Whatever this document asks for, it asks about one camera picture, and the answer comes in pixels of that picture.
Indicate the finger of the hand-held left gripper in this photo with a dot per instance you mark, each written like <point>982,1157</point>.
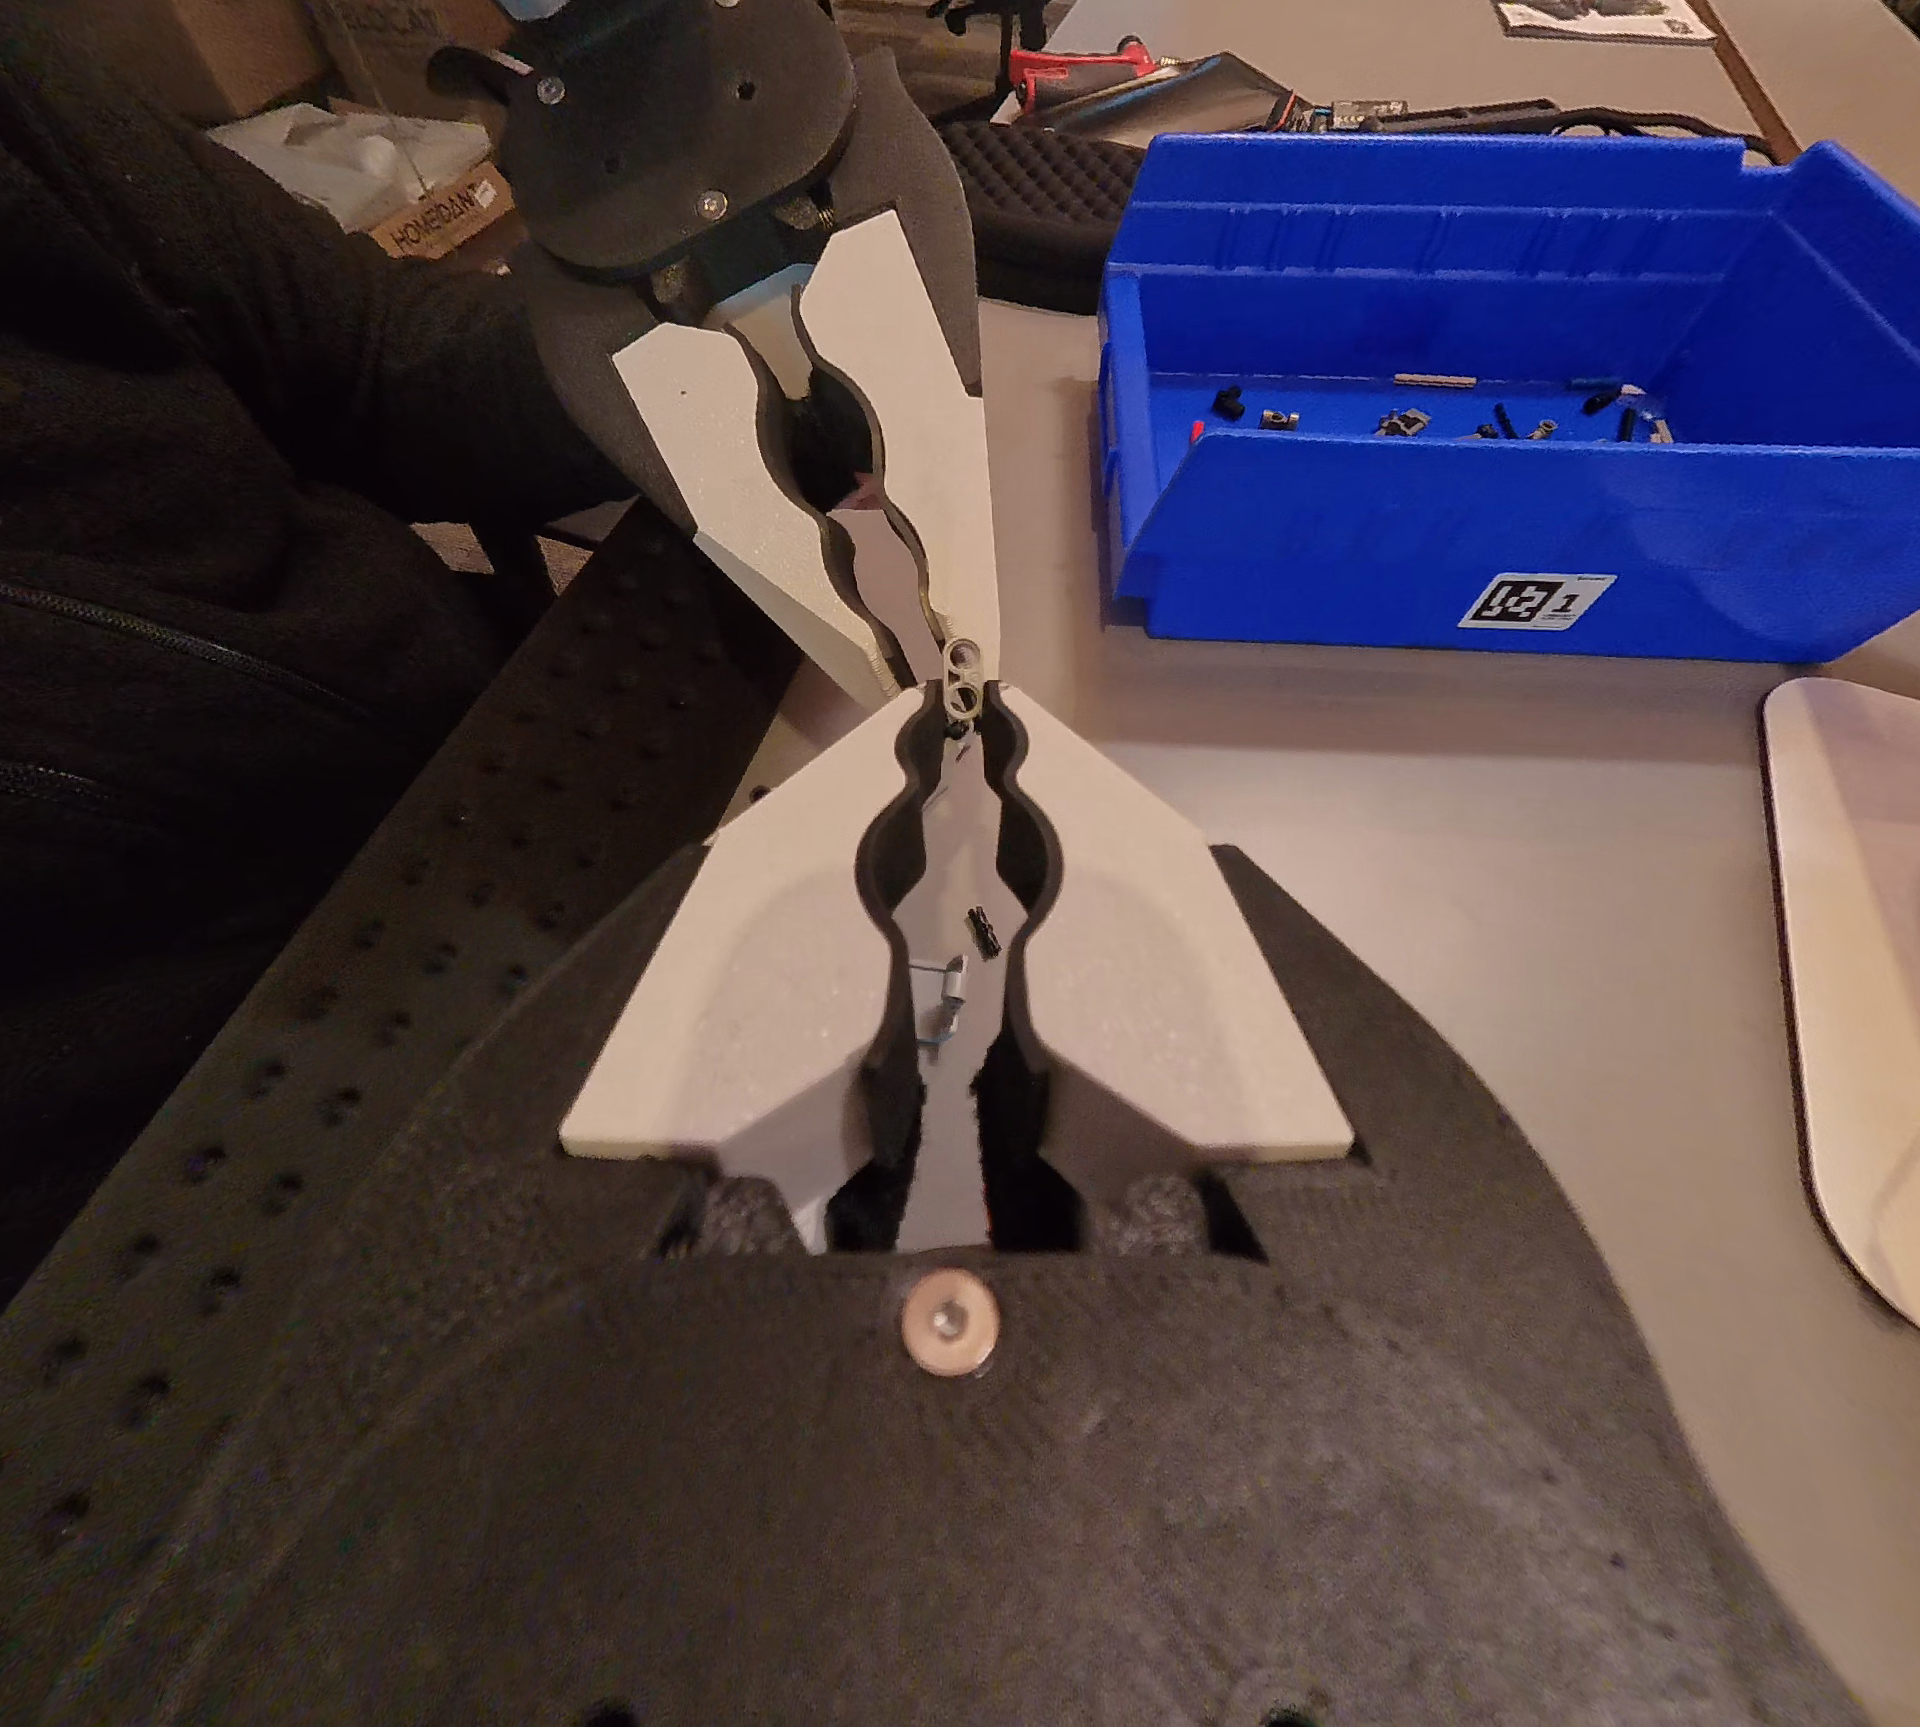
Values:
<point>931,375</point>
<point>704,435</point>

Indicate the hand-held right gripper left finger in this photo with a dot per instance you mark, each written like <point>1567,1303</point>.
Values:
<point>720,1007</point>

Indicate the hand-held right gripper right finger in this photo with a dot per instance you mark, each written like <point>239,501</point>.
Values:
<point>1185,1007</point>

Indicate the grey two-hole connector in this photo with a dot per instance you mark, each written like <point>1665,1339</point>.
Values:
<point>962,677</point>

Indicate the blue parts bin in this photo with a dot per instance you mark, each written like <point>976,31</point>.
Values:
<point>1424,557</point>

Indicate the person's left forearm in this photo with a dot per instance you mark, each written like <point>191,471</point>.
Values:
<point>301,301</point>

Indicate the black dimpled foam pad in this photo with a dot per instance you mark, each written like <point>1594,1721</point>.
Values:
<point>375,857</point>
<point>1034,211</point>

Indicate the black short pin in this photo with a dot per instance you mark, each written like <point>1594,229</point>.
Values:
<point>984,931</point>

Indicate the small cardboard box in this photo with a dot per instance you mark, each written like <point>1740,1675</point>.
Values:
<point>435,211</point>

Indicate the red black hand tool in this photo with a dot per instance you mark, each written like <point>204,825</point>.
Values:
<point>1050,75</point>

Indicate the white plastic bag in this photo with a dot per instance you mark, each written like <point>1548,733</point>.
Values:
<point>331,151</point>

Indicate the black pouch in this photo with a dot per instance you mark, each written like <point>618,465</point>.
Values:
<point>1185,91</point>

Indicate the assorted small block parts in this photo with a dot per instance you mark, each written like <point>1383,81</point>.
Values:
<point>1402,421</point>

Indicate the white book stand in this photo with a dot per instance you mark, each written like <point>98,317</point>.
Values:
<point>1861,1007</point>

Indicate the printed booklet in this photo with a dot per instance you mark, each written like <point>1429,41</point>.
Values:
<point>1599,4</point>

